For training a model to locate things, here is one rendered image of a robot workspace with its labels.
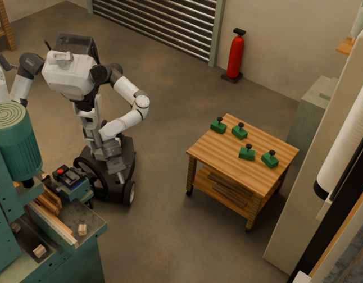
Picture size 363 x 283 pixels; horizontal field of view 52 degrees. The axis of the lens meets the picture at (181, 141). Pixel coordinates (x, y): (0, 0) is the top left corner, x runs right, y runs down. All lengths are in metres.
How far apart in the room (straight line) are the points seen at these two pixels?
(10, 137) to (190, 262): 1.69
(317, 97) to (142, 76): 2.05
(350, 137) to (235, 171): 1.15
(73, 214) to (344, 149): 1.30
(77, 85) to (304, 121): 1.91
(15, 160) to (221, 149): 1.58
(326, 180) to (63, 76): 1.43
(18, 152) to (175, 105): 2.54
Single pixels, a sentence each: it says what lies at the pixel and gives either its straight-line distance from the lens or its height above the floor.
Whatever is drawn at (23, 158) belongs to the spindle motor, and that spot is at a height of 1.33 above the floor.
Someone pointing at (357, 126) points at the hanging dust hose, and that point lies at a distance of 1.63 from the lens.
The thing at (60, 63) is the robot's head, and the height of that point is 1.39.
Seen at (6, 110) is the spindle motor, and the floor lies 1.50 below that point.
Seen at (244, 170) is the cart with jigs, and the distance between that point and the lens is 2.66.
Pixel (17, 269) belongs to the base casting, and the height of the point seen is 0.80.
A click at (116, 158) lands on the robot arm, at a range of 1.80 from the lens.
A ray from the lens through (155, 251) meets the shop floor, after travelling 2.83.
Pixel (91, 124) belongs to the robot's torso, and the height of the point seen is 0.71.
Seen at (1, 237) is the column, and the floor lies 1.01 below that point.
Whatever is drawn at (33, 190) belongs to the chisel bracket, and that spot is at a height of 1.06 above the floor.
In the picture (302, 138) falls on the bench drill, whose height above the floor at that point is 0.34.
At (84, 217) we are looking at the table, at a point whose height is 0.90.
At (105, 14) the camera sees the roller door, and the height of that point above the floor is 0.07.
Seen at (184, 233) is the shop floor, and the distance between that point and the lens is 2.92.
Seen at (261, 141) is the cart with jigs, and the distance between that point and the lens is 2.91.
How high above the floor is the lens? 2.48
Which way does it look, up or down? 44 degrees down
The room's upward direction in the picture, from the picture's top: 5 degrees clockwise
